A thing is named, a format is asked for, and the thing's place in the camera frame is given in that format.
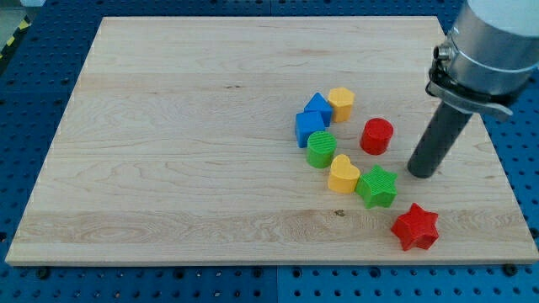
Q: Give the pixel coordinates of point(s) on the yellow hexagon block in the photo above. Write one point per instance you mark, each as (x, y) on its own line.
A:
(341, 100)

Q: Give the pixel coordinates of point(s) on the green star block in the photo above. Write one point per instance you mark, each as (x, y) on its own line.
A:
(377, 188)

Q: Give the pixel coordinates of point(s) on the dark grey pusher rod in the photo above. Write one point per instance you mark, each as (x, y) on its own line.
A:
(439, 136)

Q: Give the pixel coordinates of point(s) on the red star block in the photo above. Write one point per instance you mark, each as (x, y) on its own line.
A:
(416, 228)

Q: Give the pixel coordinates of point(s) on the wooden board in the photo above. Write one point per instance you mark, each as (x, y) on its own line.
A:
(177, 147)

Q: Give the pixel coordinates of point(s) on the blue cube block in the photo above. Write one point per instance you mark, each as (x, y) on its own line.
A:
(306, 124)

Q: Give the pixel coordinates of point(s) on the yellow heart block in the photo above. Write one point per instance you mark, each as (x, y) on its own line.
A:
(343, 175)

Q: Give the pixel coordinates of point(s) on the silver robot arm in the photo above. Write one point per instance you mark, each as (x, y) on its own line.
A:
(482, 67)

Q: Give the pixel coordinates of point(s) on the blue triangle block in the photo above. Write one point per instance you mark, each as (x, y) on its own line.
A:
(318, 103)

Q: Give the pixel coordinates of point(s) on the green cylinder block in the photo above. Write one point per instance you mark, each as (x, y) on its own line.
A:
(321, 146)

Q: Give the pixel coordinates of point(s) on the red cylinder block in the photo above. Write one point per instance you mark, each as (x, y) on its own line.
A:
(376, 136)

